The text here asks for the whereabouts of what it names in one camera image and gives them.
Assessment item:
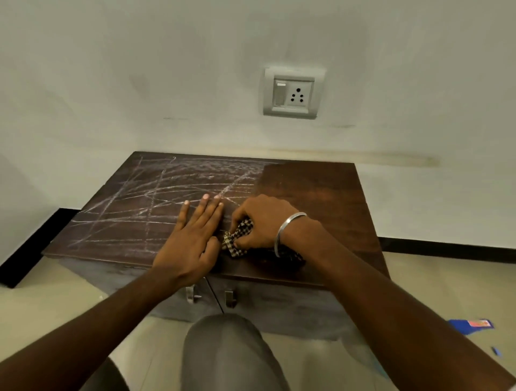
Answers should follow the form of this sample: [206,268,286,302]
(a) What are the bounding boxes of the person's left hand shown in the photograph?
[152,193,226,289]

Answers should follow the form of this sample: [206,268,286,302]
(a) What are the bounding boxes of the person's right hand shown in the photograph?
[229,194,308,254]

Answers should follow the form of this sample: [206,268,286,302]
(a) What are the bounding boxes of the checkered cloth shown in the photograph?
[220,217,305,265]

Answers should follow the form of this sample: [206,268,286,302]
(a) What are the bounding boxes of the dark wooden cabinet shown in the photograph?
[41,151,391,342]

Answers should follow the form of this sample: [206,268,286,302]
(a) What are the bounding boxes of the blue-capped spray bottle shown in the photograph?
[447,318,496,336]

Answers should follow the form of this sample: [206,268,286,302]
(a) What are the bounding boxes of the person's right forearm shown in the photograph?
[281,219,516,391]

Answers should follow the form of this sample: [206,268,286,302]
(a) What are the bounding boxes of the person's left forearm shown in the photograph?
[0,267,191,391]

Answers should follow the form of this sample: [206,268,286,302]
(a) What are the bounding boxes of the person's right leg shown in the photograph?
[181,314,291,391]

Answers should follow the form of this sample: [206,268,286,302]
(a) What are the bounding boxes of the person's leg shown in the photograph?
[181,314,291,391]
[80,357,131,391]

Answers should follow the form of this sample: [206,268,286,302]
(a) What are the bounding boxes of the person's left leg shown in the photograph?
[80,357,131,391]

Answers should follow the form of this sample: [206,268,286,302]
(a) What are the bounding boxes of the silver bangle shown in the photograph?
[274,212,309,259]

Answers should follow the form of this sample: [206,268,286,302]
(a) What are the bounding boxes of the black skirting board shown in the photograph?
[0,207,516,289]

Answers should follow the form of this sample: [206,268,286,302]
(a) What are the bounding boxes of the small white wall socket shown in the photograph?
[262,66,327,120]

